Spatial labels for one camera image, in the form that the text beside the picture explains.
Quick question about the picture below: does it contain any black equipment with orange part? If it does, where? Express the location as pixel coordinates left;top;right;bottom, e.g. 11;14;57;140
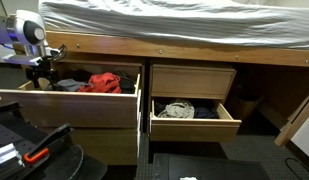
0;101;109;180

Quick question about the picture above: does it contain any grey cloth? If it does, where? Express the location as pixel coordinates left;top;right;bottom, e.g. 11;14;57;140
55;78;91;93

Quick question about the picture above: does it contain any wooden dresser body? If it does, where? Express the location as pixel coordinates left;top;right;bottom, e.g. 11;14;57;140
48;52;144;167

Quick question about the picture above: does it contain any large open wooden drawer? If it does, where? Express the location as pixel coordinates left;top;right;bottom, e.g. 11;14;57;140
0;68;142;130

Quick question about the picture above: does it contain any beige cloth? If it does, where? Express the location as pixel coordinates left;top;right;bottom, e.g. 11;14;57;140
156;99;196;120

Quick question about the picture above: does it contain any white bed sheet mattress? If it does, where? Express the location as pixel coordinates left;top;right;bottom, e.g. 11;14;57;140
38;0;309;51

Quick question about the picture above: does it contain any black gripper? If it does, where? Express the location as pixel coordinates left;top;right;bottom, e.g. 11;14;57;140
25;59;62;92

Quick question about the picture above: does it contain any wooden bed frame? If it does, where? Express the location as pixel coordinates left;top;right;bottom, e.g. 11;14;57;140
12;29;309;148

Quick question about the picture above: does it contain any red cloth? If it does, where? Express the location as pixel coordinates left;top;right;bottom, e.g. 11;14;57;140
77;72;122;95

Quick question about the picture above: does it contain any black cloth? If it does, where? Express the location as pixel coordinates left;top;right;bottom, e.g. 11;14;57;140
118;76;137;95

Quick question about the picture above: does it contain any orange handled black clamp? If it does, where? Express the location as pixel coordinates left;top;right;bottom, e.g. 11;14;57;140
21;123;74;167

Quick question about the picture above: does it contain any black floor cable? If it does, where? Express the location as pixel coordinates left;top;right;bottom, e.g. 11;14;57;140
284;156;309;178

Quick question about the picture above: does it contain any closed wooden drawer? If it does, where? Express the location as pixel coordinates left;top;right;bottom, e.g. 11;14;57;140
150;63;237;101

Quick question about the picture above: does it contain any small open wooden drawer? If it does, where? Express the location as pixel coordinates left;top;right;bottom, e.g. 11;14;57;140
148;97;243;143

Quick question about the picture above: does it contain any navy blue cloth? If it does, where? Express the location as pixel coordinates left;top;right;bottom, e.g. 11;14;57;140
193;106;220;120

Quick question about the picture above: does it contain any aluminium extrusion bar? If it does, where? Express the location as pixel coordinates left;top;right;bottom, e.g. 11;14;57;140
0;143;27;180

